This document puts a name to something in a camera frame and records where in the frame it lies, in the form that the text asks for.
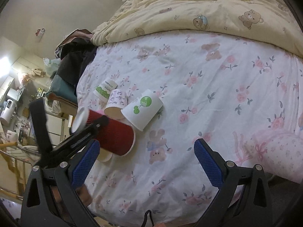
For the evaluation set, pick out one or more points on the pink pattern paper cup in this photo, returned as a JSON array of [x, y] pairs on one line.
[[117, 101]]

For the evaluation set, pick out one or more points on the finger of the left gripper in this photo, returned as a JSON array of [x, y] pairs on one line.
[[99, 123], [39, 120]]

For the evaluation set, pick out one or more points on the pink floral pillow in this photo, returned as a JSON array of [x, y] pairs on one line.
[[279, 152]]

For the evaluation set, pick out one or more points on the white plastic bag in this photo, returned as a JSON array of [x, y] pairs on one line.
[[51, 65]]

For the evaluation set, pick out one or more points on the red ribbed paper cup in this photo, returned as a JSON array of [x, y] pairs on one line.
[[115, 137]]

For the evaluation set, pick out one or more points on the yellow wooden chair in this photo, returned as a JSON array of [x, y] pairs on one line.
[[14, 170]]

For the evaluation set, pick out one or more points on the teal bed headboard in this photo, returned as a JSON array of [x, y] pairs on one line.
[[59, 88]]

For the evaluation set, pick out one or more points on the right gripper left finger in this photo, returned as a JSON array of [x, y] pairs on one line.
[[51, 196]]

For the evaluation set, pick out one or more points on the white floral bed sheet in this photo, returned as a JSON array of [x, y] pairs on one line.
[[211, 86]]

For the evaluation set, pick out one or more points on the white green tree paper cup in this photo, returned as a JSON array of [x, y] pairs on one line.
[[142, 110]]

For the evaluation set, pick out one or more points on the yellow bear print quilt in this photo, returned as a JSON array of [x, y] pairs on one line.
[[269, 21]]

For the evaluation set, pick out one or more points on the dark clothes pile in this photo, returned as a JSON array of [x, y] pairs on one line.
[[76, 52]]

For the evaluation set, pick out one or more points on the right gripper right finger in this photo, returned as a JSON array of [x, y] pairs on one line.
[[243, 197]]

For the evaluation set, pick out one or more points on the green grass print paper cup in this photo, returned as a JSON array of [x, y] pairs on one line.
[[103, 90]]

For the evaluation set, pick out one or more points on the white rice cooker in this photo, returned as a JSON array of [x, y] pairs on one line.
[[7, 112]]

